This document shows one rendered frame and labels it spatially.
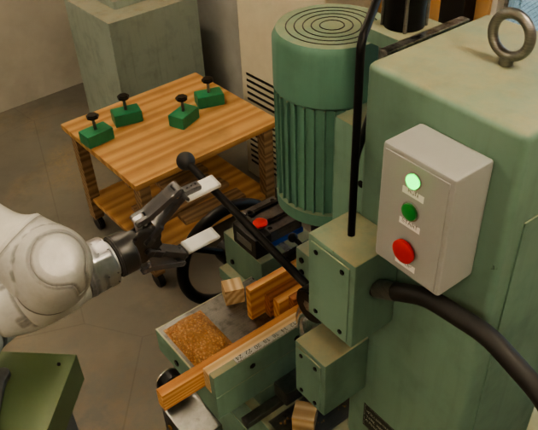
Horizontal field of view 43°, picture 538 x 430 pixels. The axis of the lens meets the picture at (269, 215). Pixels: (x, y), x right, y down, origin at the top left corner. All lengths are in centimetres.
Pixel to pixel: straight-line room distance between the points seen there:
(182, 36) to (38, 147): 97
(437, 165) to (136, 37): 267
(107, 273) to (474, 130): 65
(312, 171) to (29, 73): 325
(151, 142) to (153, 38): 86
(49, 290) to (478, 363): 56
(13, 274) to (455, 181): 58
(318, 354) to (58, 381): 73
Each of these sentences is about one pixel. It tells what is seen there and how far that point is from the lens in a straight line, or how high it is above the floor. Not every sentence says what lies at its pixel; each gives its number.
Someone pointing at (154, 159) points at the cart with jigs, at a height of 53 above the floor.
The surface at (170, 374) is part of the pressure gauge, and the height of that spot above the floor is 69.
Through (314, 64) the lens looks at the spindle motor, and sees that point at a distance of 95.
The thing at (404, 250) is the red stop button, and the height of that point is 137.
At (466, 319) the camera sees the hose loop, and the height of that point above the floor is 130.
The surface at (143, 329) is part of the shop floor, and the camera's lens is 258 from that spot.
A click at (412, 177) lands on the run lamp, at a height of 146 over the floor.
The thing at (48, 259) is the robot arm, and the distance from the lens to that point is 92.
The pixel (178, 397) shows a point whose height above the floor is 92.
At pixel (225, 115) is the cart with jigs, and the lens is 271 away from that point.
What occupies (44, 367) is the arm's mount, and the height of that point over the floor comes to 69.
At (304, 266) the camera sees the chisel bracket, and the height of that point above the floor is 101.
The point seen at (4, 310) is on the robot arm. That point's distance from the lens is 110.
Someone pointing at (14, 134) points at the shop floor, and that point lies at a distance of 393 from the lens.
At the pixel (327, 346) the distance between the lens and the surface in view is 104.
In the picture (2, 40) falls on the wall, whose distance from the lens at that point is 405.
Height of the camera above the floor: 187
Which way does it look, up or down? 38 degrees down
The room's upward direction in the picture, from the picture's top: 3 degrees counter-clockwise
